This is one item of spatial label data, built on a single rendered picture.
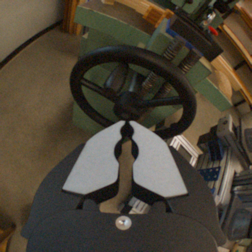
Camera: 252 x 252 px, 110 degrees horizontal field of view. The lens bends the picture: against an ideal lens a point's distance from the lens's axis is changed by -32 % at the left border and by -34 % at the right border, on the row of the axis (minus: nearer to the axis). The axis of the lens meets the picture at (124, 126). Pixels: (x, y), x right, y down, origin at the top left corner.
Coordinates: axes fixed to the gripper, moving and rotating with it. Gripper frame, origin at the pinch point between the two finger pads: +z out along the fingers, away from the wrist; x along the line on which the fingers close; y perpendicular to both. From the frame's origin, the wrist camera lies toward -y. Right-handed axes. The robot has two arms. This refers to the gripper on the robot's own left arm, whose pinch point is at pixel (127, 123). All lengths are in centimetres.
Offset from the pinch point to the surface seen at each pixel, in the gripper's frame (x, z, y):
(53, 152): -56, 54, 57
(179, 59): 10.3, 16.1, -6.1
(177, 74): 6.9, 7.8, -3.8
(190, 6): 17.8, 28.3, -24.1
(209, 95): 27.6, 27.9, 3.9
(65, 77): -61, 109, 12
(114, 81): -1.7, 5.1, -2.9
